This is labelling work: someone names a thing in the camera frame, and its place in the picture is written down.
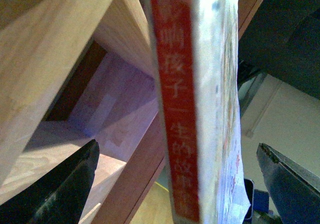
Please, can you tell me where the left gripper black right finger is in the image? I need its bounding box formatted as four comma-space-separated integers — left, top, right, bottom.
256, 143, 320, 223

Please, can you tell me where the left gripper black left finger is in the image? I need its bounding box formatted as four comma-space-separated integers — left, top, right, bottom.
0, 139, 100, 223

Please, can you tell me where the red and white book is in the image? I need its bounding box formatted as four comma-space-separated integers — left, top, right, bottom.
145, 0, 251, 223

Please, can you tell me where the wooden shelf unit right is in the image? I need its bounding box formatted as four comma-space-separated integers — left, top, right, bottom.
0, 0, 263, 223

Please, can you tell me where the dark blue box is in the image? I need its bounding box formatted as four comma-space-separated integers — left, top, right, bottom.
244, 178, 274, 223

